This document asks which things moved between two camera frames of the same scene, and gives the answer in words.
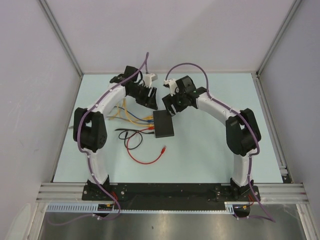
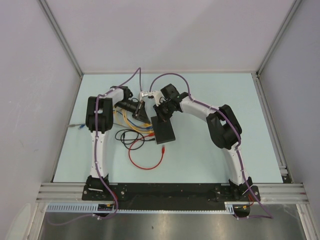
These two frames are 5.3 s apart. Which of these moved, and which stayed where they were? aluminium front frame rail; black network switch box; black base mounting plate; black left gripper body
Moved: black network switch box; black left gripper body
Stayed: aluminium front frame rail; black base mounting plate
